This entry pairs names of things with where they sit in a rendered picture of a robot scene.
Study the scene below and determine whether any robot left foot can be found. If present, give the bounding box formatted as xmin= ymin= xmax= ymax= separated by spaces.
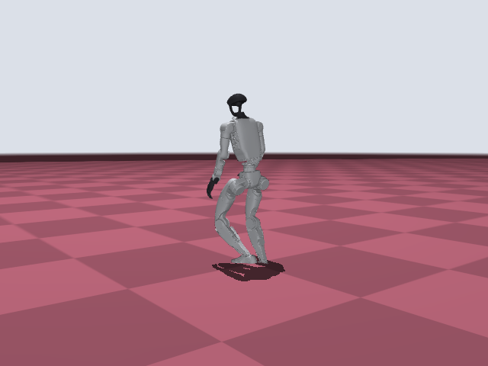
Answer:
xmin=231 ymin=254 xmax=257 ymax=264

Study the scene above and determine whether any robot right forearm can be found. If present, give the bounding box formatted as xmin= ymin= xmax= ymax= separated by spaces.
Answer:
xmin=252 ymin=153 xmax=264 ymax=168

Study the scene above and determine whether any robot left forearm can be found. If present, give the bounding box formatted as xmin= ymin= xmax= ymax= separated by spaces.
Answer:
xmin=212 ymin=150 xmax=226 ymax=181

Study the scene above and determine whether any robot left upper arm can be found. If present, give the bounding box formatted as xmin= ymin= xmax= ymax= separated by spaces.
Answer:
xmin=220 ymin=122 xmax=235 ymax=159

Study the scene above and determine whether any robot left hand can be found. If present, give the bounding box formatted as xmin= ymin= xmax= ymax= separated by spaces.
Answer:
xmin=207 ymin=178 xmax=219 ymax=198

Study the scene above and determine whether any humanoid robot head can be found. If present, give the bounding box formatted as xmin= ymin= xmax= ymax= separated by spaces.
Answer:
xmin=227 ymin=94 xmax=249 ymax=119

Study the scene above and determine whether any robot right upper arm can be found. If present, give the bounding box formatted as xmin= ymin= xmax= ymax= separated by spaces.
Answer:
xmin=256 ymin=121 xmax=265 ymax=155

